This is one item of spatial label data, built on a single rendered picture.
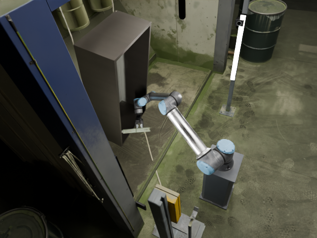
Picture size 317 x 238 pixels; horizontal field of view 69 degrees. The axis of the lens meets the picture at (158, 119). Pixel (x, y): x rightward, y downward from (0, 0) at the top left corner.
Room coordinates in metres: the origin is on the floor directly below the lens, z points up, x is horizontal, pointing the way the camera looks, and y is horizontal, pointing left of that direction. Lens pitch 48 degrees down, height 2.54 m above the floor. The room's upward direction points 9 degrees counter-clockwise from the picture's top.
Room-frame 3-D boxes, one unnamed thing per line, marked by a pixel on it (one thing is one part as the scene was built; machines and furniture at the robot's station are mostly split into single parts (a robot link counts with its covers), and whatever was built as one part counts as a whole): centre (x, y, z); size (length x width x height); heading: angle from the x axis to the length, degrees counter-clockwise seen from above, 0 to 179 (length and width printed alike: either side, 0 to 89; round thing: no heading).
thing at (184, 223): (0.54, -0.03, 0.95); 0.26 x 0.15 x 0.32; 56
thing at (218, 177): (1.08, -0.52, 0.32); 0.31 x 0.31 x 0.64; 56
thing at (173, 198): (0.45, 0.02, 1.42); 0.12 x 0.06 x 0.26; 56
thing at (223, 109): (2.26, -1.02, 0.01); 0.20 x 0.20 x 0.01; 56
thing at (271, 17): (3.50, -1.93, 0.44); 0.59 x 0.58 x 0.89; 160
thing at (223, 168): (1.08, -0.52, 0.69); 0.19 x 0.19 x 0.10
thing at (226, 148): (1.07, -0.52, 0.83); 0.17 x 0.15 x 0.18; 122
